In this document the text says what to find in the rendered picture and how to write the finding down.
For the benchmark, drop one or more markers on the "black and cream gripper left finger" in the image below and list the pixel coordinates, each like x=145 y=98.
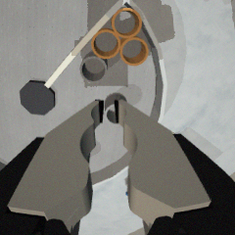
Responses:
x=50 y=178

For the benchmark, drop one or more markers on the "bronze bushing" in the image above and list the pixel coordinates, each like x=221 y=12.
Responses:
x=102 y=54
x=140 y=58
x=137 y=27

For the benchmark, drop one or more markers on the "grey round turntable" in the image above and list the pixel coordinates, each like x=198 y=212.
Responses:
x=40 y=38

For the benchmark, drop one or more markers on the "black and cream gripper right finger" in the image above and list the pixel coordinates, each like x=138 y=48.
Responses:
x=170 y=176

